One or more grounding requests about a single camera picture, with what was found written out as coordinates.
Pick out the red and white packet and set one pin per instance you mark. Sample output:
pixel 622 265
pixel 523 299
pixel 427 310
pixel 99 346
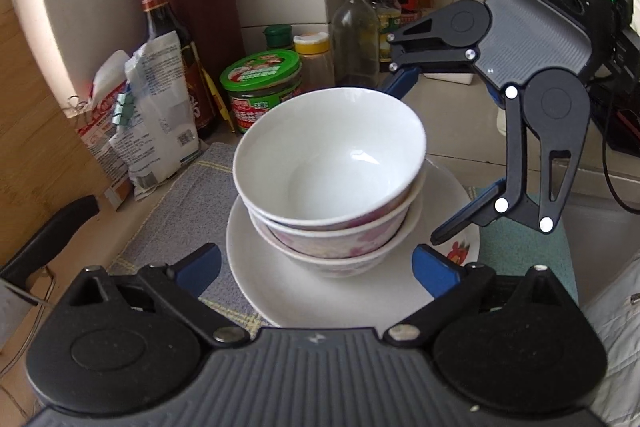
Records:
pixel 100 132

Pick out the small green-capped jar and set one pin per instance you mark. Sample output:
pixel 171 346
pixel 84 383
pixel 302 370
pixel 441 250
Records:
pixel 279 38

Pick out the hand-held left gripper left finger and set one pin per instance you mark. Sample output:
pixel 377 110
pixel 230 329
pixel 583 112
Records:
pixel 200 267

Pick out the person's white jacket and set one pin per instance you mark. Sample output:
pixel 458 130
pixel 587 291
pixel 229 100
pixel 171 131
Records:
pixel 620 357

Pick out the grey checked cloth mat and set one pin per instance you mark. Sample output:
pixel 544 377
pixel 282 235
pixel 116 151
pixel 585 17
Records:
pixel 165 217

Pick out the black gas stove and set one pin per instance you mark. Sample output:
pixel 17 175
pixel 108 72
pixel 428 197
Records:
pixel 625 127

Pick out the white plastic container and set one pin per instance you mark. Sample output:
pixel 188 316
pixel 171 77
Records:
pixel 450 78

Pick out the white flower-print plate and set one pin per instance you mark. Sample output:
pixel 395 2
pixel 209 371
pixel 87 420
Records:
pixel 280 287

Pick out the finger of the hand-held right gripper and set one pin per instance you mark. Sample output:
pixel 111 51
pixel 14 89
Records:
pixel 462 219
pixel 402 82

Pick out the pink-patterned white bowl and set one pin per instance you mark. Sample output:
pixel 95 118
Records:
pixel 320 239

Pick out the yellow-lidded spice jar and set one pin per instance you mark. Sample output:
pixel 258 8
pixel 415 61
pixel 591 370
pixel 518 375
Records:
pixel 314 62

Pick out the bamboo cutting board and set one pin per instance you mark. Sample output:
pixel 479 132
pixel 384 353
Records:
pixel 35 132

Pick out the clear red-capped bottle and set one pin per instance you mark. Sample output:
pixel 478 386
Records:
pixel 355 37

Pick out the metal binder clip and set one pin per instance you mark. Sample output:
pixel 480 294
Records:
pixel 76 102

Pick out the white and blue packet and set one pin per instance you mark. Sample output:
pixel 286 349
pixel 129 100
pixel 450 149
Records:
pixel 155 132

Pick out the green-lidded sauce jar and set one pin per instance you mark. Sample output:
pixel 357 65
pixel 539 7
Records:
pixel 260 92

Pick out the dark red knife block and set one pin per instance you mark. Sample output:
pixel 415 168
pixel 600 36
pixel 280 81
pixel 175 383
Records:
pixel 205 17

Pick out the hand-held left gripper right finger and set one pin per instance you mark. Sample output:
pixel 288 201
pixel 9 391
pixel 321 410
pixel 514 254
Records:
pixel 435 269

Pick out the dark soy sauce bottle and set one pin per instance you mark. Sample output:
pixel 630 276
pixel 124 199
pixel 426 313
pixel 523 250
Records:
pixel 155 7

